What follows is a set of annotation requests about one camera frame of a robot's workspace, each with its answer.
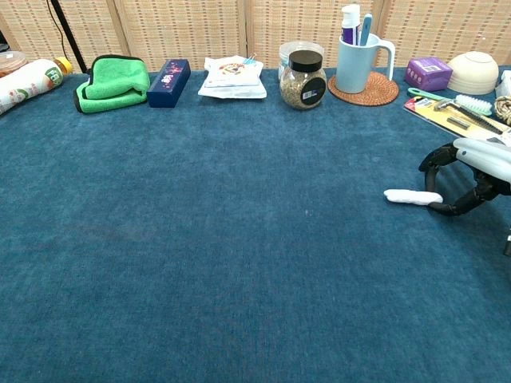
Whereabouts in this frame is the bamboo folding screen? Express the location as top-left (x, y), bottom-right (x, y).
top-left (0, 0), bottom-right (511, 75)

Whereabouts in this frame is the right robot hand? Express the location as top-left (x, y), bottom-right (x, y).
top-left (418, 137), bottom-right (511, 218)

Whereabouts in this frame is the woven rattan coaster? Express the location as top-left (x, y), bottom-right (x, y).
top-left (327, 70), bottom-right (400, 107)

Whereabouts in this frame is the small white oblong object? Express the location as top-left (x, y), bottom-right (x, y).
top-left (382, 188), bottom-right (444, 207)

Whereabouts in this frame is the blue toothbrush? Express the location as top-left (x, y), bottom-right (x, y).
top-left (358, 13), bottom-right (374, 47)

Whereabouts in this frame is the dark blue rectangular box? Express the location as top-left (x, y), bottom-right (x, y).
top-left (146, 58), bottom-right (192, 109)

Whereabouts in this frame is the thin black tripod cable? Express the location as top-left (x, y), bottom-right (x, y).
top-left (57, 0), bottom-right (69, 61)

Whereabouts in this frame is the white purple toothpaste tube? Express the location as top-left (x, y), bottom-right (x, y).
top-left (341, 4), bottom-right (362, 46)

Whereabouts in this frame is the white printed snack bag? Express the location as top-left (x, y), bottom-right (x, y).
top-left (197, 54), bottom-right (267, 101)

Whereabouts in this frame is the purple tissue pack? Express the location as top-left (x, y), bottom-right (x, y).
top-left (405, 56), bottom-right (454, 93)

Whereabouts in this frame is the cream ribbed bowl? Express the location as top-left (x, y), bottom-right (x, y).
top-left (446, 50), bottom-right (500, 96)

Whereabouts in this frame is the black tripod stand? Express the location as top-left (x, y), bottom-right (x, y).
top-left (47, 0), bottom-right (88, 75)

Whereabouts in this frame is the green handled scrub brush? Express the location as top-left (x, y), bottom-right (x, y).
top-left (407, 86), bottom-right (494, 116)

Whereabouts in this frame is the glass jar black lid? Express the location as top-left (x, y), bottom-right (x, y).
top-left (279, 49), bottom-right (328, 111)

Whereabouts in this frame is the white tea bottle yellow cap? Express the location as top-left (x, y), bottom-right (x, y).
top-left (0, 57), bottom-right (74, 116)

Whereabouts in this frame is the green microfibre cloth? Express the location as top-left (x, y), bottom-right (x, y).
top-left (73, 54), bottom-right (152, 114)

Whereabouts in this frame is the jute twine bundle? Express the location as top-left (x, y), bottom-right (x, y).
top-left (493, 94), bottom-right (511, 127)

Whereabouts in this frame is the brown cup clear lid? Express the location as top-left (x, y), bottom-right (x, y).
top-left (0, 50), bottom-right (28, 79)

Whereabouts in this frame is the blue carpet table cloth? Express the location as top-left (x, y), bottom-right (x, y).
top-left (0, 67), bottom-right (511, 383)

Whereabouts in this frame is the yellow razor blister pack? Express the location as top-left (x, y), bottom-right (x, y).
top-left (402, 96), bottom-right (511, 141)

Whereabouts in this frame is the light blue handled mug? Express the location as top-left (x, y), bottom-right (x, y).
top-left (335, 33), bottom-right (396, 95)

